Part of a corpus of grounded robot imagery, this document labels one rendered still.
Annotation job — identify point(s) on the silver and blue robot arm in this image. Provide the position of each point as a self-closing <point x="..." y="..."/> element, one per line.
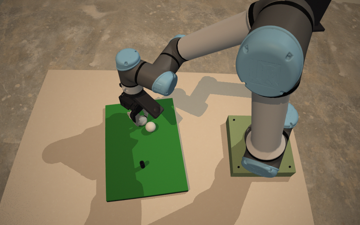
<point x="274" y="37"/>

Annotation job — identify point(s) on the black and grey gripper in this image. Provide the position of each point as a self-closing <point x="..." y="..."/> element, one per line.
<point x="127" y="101"/>

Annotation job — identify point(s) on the green golf mat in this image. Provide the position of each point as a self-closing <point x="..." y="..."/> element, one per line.
<point x="139" y="163"/>

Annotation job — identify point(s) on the cream sphere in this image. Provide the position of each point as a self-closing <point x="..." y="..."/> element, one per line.
<point x="150" y="126"/>

